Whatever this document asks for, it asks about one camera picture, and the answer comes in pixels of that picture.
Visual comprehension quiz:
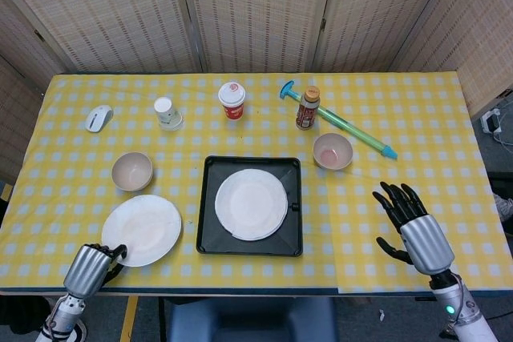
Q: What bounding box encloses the woven folding screen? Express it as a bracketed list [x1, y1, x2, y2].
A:
[0, 0, 513, 187]

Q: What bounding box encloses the white sneaker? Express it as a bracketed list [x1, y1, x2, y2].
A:
[492, 191, 513, 235]

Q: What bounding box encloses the red paper cup white lid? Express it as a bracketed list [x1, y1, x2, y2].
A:
[217, 82, 246, 121]

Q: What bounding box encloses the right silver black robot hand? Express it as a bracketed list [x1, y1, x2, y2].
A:
[372, 180, 457, 277]

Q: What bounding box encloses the green and blue water pump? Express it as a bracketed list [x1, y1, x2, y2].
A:
[279, 81, 398, 161]

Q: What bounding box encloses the white paper plate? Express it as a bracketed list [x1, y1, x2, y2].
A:
[215, 168, 289, 242]
[101, 194, 183, 268]

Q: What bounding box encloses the black square plastic tray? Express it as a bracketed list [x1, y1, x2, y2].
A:
[196, 155, 304, 258]

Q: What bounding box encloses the white computer mouse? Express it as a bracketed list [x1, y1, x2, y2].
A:
[84, 104, 115, 133]

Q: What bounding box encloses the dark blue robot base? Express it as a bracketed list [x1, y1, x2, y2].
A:
[166, 296, 340, 342]

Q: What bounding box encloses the beige plastic bowl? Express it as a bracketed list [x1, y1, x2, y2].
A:
[111, 151, 154, 192]
[313, 132, 354, 171]

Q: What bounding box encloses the white power strip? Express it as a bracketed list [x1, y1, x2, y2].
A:
[479, 108, 504, 135]

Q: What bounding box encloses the brown drink bottle yellow cap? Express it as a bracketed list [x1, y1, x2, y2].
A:
[295, 85, 321, 131]

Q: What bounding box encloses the stack of white paper cups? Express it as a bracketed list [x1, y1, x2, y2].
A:
[153, 96, 184, 131]

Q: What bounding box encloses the yellow checked tablecloth sheet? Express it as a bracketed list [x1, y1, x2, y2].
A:
[0, 73, 341, 295]
[318, 71, 508, 295]

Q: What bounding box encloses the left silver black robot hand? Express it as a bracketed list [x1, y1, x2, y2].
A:
[63, 243, 128, 300]

